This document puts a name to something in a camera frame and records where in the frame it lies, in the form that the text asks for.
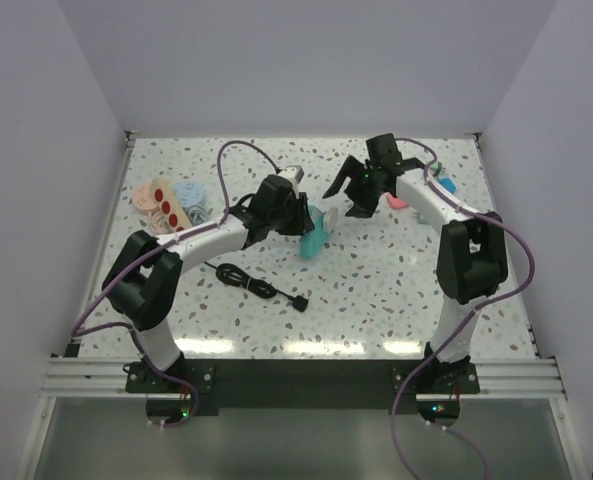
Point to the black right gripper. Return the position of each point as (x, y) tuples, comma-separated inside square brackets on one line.
[(362, 207)]

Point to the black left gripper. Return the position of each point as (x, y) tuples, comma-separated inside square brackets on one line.
[(302, 223)]

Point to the teal triangular power socket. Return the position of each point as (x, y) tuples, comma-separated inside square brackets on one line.
[(312, 243)]

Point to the pink square adapter plug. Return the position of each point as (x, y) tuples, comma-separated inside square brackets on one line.
[(395, 203)]

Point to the blue square adapter plug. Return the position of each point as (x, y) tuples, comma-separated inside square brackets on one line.
[(447, 184)]

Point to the light blue round socket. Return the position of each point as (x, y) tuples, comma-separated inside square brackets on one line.
[(189, 194)]

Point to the beige power strip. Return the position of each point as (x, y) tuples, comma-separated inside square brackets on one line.
[(169, 205)]

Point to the pink round socket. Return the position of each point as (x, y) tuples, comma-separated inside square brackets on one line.
[(142, 199)]

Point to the white square adapter plug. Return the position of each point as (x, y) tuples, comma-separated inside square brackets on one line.
[(330, 219)]

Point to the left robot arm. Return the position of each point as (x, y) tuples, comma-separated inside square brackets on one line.
[(142, 282)]

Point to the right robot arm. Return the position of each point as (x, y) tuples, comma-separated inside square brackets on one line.
[(472, 257)]

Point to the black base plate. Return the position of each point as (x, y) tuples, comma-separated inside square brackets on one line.
[(212, 385)]

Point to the aluminium frame rail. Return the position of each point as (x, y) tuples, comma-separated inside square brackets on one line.
[(371, 294)]

